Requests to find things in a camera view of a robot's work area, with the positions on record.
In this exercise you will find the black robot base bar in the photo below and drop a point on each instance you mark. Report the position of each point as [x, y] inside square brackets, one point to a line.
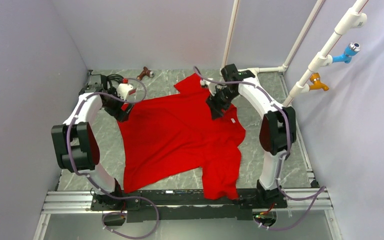
[189, 204]

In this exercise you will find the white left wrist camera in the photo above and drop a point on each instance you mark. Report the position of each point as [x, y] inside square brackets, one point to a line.
[125, 89]

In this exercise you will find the brown pipe fitting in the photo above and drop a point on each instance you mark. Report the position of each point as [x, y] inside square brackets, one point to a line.
[146, 72]

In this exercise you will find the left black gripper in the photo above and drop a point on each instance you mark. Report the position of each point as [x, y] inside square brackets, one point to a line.
[118, 113]

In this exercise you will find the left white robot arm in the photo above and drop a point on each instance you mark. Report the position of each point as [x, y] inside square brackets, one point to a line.
[74, 142]

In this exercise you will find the red t-shirt garment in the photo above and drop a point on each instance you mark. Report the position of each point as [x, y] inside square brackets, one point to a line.
[168, 135]

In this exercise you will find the blue pipe tap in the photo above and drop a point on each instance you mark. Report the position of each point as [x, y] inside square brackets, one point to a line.
[349, 52]

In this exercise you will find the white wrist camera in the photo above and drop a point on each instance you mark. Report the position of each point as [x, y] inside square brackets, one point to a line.
[210, 86]
[125, 89]

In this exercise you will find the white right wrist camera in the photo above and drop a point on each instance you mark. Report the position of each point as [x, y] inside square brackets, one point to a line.
[210, 86]

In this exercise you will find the white pvc pipe frame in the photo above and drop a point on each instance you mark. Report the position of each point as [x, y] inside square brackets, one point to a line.
[292, 37]

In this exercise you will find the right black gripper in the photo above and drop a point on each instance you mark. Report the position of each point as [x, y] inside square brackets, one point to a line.
[216, 106]

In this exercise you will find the orange pipe tap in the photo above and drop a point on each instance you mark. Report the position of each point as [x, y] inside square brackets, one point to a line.
[316, 83]

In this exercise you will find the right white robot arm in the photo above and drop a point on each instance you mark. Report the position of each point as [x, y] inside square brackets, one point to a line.
[278, 123]

